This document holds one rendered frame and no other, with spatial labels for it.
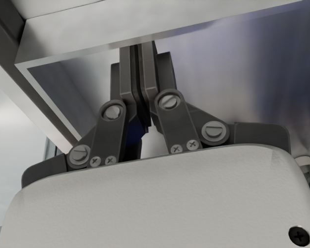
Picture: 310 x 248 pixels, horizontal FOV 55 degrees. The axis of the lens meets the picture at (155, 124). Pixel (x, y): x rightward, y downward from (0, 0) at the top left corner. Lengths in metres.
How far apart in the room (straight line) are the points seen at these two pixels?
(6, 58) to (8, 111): 1.62
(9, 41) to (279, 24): 0.15
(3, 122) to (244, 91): 1.73
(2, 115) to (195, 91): 1.65
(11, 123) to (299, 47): 1.76
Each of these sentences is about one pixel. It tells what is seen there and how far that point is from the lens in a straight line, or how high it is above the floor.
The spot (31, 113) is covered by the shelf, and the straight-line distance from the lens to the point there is 0.25.
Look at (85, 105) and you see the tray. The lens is 0.23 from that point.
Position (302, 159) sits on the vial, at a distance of 0.36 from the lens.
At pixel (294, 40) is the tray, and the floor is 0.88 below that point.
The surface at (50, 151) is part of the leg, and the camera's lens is 0.73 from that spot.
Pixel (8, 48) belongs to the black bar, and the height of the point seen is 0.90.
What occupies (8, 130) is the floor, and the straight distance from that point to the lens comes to 1.95.
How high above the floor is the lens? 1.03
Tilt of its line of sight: 35 degrees down
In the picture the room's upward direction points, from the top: 175 degrees clockwise
